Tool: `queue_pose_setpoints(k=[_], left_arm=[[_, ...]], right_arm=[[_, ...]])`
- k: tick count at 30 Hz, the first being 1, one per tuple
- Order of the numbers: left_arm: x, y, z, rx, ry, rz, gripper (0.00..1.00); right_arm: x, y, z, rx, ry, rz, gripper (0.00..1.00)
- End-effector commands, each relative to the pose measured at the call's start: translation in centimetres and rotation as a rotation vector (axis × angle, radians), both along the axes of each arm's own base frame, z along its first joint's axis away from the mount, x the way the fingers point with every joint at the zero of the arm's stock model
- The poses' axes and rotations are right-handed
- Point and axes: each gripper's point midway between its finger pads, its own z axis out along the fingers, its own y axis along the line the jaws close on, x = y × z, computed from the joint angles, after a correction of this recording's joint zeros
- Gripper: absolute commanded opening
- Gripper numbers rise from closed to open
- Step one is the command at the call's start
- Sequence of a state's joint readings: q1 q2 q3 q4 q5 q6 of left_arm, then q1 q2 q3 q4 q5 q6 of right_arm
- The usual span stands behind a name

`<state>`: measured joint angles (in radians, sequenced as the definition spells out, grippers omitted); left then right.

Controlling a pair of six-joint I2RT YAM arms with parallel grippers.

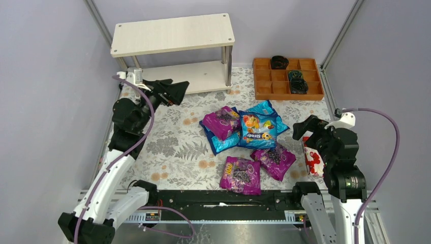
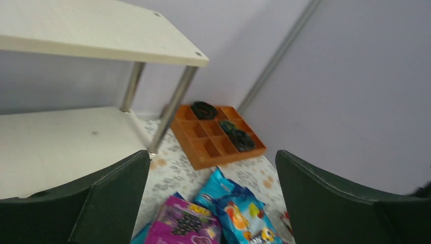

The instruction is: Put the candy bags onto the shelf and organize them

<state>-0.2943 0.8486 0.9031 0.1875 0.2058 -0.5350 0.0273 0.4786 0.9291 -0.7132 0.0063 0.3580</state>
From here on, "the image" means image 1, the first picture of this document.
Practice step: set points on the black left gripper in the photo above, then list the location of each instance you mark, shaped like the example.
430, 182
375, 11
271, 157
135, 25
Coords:
156, 92

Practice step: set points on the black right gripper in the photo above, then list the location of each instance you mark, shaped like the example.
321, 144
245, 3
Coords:
316, 132

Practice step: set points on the purple candy bag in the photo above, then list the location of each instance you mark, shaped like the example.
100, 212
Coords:
275, 161
223, 122
241, 176

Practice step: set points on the blue fruit candy bag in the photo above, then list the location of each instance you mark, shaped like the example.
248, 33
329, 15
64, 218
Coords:
258, 131

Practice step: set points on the purple candy bag bottom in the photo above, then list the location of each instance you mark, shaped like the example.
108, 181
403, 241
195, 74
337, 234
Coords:
241, 176

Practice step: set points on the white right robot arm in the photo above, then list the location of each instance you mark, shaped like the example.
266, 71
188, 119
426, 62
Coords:
337, 146

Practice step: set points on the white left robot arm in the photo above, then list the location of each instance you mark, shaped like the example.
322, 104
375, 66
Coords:
95, 219

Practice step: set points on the blue candy bag right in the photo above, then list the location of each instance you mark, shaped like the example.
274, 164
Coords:
266, 107

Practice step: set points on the white two-tier shelf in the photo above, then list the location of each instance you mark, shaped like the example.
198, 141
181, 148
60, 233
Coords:
133, 39

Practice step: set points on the blue candy bag left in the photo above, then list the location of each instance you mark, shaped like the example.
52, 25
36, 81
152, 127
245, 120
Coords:
218, 145

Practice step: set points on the red floral cloth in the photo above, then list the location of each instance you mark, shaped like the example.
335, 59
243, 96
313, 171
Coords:
313, 161

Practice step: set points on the black coiled belt bottom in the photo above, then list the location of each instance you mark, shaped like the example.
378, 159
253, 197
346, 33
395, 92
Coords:
298, 86

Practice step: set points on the black coiled belt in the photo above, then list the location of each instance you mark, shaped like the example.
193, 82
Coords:
279, 62
298, 86

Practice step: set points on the dark coiled belt middle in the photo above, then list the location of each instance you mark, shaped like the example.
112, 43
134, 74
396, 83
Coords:
294, 74

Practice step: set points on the wooden compartment tray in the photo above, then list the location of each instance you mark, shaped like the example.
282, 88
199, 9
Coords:
274, 84

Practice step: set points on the floral table mat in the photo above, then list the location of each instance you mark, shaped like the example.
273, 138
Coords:
177, 154

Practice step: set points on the black coiled belt top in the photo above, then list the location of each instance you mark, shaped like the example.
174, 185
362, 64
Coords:
279, 62

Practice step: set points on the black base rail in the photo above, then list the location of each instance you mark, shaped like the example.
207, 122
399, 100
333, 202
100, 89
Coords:
224, 206

